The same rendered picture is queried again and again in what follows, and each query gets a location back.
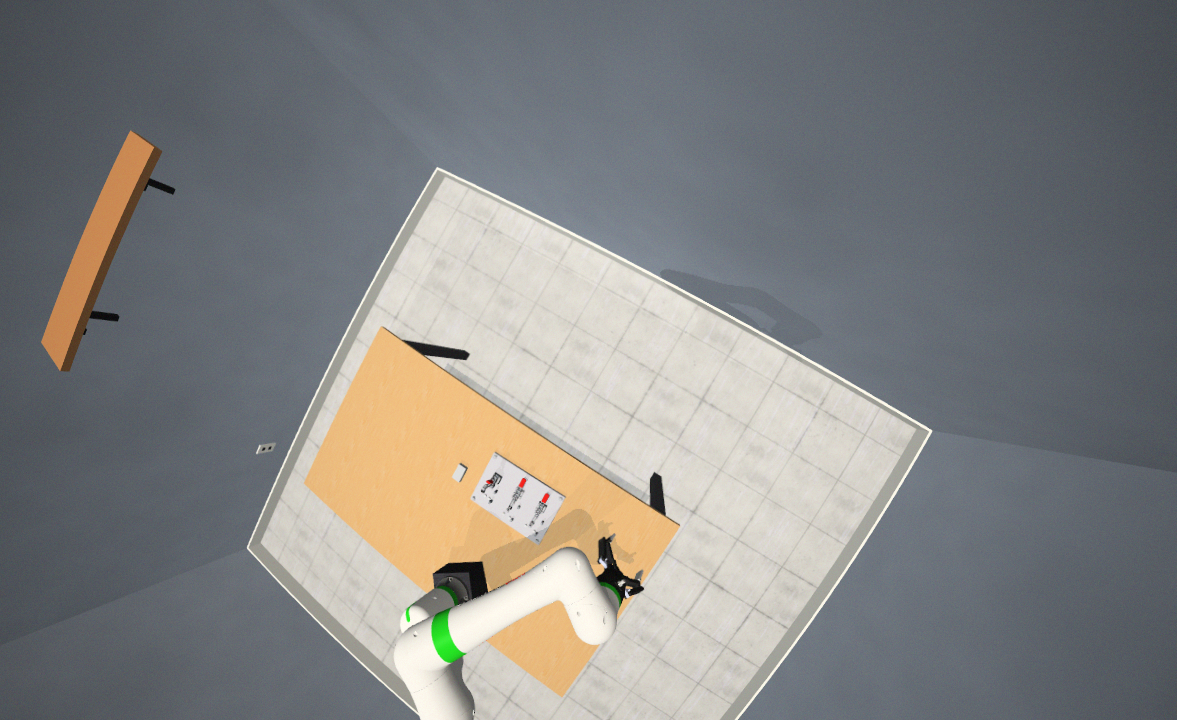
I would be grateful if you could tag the black toggle clamp with red handle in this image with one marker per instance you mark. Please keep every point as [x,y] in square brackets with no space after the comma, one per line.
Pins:
[542,506]

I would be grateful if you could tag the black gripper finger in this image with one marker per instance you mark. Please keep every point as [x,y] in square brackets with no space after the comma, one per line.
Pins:
[634,584]
[605,555]

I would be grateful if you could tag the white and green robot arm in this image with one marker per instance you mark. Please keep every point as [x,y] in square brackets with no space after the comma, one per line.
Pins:
[424,652]

